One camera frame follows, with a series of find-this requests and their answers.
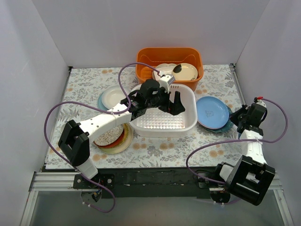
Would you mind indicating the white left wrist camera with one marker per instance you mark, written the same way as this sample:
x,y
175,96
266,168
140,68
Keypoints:
x,y
165,81

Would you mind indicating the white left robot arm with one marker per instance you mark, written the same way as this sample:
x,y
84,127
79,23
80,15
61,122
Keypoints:
x,y
76,136

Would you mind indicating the cream large plate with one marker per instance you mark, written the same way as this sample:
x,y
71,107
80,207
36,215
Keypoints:
x,y
122,147

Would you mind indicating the floral table mat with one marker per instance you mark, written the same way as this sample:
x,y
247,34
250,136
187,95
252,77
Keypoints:
x,y
199,147

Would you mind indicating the pink bear plate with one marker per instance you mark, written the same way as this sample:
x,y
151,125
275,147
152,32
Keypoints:
x,y
212,128

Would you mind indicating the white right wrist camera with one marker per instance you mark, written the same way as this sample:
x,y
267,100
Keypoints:
x,y
259,101

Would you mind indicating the blue bear plate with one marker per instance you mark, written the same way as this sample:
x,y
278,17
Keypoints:
x,y
212,112

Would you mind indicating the speckled round plate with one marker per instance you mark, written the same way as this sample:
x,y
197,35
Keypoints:
x,y
109,137

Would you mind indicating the gold rimmed plate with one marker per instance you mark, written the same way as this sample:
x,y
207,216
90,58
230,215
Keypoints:
x,y
128,133

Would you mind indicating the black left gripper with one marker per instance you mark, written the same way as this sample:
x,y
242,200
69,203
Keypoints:
x,y
168,103

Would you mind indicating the teal scalloped plate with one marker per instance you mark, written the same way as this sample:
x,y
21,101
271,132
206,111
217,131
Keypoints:
x,y
227,127

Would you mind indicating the white deep plate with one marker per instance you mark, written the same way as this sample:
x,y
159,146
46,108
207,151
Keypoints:
x,y
112,96

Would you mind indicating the white rectangular dish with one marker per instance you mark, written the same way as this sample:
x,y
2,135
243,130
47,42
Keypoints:
x,y
164,70

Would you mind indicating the aluminium frame rail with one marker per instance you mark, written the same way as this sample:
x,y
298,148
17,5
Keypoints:
x,y
45,181

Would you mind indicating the orange plastic bin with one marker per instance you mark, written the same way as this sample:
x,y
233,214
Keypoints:
x,y
177,55

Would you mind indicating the white plastic bin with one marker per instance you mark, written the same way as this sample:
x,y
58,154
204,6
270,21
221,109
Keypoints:
x,y
156,123

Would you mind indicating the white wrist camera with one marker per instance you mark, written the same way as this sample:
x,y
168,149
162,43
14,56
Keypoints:
x,y
165,81
259,101

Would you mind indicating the red round plate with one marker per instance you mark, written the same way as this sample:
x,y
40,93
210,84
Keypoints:
x,y
109,140

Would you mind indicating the cream plate black spot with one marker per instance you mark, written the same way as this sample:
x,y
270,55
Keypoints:
x,y
185,72

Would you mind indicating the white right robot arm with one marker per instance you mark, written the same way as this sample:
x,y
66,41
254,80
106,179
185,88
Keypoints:
x,y
251,177

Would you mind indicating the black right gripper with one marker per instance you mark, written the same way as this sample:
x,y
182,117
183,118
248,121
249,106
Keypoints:
x,y
236,117

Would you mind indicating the white round plate in bin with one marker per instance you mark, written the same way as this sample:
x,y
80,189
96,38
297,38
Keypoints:
x,y
160,66

